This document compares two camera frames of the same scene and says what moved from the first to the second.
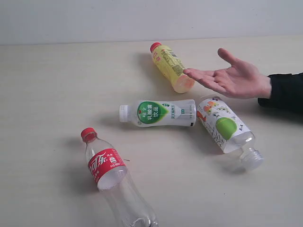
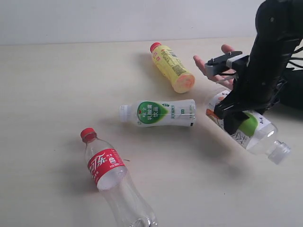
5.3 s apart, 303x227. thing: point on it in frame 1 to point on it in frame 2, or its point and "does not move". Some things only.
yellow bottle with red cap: x=171 y=67 does not move
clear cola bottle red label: x=107 y=166 does not move
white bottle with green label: x=164 y=113 does not move
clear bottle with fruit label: x=230 y=133 to x=256 y=134
